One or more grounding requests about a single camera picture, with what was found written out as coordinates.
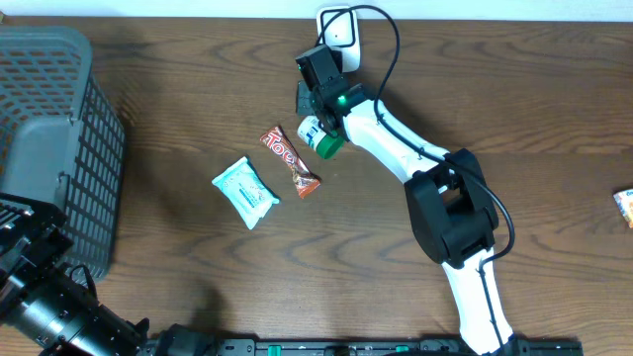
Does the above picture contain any green lidded white jar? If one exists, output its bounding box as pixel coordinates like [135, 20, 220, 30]
[297, 116, 345, 159]

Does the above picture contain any red Topps candy bar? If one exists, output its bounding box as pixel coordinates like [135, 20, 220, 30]
[260, 126, 320, 199]

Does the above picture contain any teal wet wipes packet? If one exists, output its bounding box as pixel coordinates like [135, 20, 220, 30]
[212, 156, 280, 229]

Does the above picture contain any orange Kleenex tissue pack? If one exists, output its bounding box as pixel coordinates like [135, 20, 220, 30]
[613, 189, 633, 228]

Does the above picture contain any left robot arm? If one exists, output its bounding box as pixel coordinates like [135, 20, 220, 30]
[1, 194, 217, 356]

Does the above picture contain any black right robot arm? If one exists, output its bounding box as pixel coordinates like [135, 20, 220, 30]
[296, 44, 513, 355]

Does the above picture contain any grey plastic mesh basket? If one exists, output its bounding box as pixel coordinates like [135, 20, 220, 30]
[1, 26, 126, 282]

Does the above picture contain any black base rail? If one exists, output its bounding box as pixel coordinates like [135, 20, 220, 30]
[210, 337, 584, 356]

